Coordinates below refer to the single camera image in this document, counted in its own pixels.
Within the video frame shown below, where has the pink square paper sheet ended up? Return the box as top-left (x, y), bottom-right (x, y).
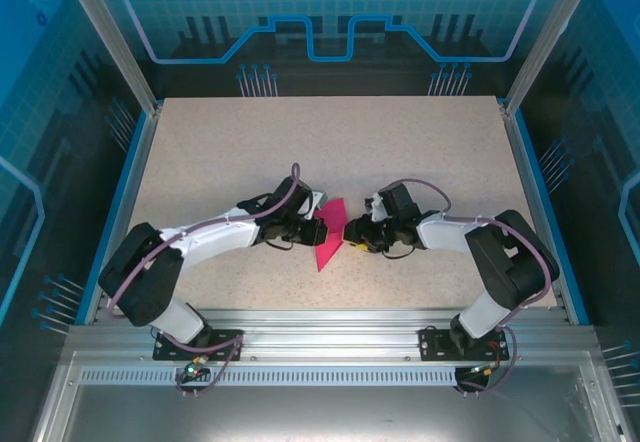
top-left (314, 196), bottom-right (350, 275)

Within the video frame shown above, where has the blue edge strip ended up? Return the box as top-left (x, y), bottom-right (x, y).
top-left (512, 111), bottom-right (591, 326)
top-left (73, 109), bottom-right (150, 326)

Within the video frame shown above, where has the shiny metal tray panel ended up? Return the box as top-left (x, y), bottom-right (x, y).
top-left (29, 351), bottom-right (634, 442)

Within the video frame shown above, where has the small connector with green light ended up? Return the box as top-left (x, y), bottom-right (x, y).
top-left (467, 361), bottom-right (503, 379)
top-left (184, 356), bottom-right (210, 379)

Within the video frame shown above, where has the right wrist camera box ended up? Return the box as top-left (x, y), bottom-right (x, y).
top-left (364, 193), bottom-right (390, 222)

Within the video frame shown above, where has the aluminium cross rail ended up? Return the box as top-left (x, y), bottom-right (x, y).
top-left (67, 306), bottom-right (599, 363)

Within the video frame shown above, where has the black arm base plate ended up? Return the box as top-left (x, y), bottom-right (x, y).
top-left (153, 328), bottom-right (247, 362)
top-left (418, 325), bottom-right (512, 362)

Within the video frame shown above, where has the grey slotted cable duct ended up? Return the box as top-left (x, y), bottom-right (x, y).
top-left (78, 367), bottom-right (551, 389)

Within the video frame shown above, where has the aluminium side rail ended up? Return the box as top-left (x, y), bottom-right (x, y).
top-left (499, 101), bottom-right (574, 323)
top-left (94, 101), bottom-right (164, 323)

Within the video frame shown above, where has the aluminium frame post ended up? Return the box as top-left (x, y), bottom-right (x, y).
top-left (55, 0), bottom-right (164, 116)
top-left (501, 0), bottom-right (604, 117)

